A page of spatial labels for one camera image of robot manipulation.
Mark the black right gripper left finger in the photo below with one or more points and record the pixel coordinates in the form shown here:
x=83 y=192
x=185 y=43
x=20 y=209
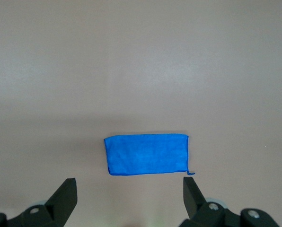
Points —
x=60 y=201

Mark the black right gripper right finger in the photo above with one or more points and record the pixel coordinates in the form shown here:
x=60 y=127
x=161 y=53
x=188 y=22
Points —
x=195 y=203

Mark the blue microfibre towel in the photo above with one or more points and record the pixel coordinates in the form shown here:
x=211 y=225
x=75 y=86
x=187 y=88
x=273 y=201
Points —
x=147 y=154

